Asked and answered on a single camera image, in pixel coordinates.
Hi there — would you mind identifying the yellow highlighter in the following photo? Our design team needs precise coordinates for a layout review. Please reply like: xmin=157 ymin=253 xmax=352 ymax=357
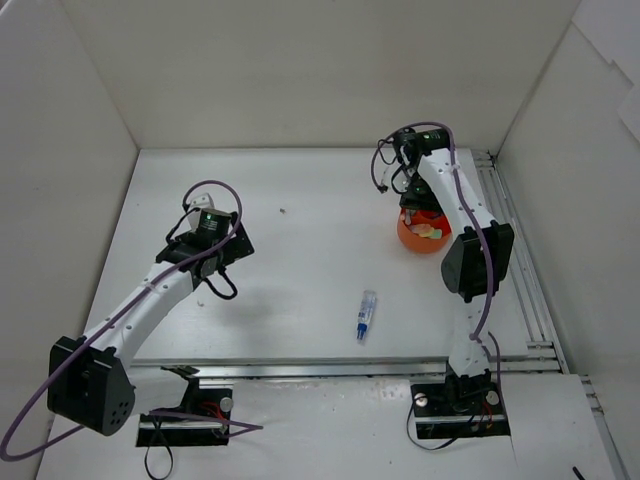
xmin=410 ymin=224 xmax=443 ymax=240

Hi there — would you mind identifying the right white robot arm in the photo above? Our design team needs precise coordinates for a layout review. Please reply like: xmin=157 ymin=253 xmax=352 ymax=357
xmin=389 ymin=122 xmax=515 ymax=413

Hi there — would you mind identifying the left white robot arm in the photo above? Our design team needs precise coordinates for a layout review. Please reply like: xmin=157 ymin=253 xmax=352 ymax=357
xmin=46 ymin=207 xmax=254 ymax=436

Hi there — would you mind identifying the orange round container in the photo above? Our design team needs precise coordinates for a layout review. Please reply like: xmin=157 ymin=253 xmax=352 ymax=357
xmin=396 ymin=208 xmax=452 ymax=254

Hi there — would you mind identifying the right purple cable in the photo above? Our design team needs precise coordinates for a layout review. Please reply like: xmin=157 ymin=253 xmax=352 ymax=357
xmin=370 ymin=120 xmax=501 ymax=416

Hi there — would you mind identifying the aluminium rail frame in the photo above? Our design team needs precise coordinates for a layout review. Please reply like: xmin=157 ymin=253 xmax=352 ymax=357
xmin=74 ymin=148 xmax=626 ymax=480

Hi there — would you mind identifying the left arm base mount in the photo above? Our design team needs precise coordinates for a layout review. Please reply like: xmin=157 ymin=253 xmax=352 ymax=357
xmin=135 ymin=387 xmax=234 ymax=448

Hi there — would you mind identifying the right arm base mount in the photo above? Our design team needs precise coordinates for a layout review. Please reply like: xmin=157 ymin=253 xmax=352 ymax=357
xmin=408 ymin=382 xmax=511 ymax=443

